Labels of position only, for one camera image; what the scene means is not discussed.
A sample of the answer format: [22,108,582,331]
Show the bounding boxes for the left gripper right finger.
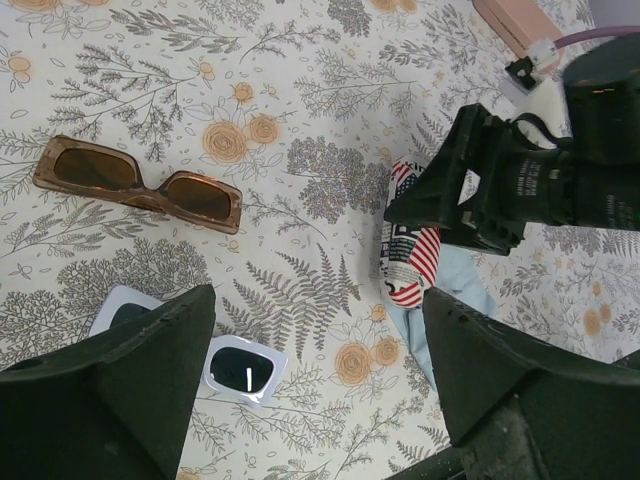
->
[423,288,639,479]

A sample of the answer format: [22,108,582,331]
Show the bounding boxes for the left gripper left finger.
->
[1,285,216,479]

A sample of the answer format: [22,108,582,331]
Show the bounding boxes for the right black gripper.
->
[384,104,639,256]

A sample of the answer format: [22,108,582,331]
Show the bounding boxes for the flag print glasses case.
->
[379,156,443,309]

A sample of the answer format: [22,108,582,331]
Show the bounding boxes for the light blue cleaning cloth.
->
[382,245,497,391]

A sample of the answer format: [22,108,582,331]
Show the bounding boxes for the pink glasses case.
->
[471,0,562,63]

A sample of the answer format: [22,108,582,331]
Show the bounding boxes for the floral table mat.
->
[0,0,640,480]

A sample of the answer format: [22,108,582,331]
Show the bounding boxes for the white frame sunglasses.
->
[89,285,289,408]

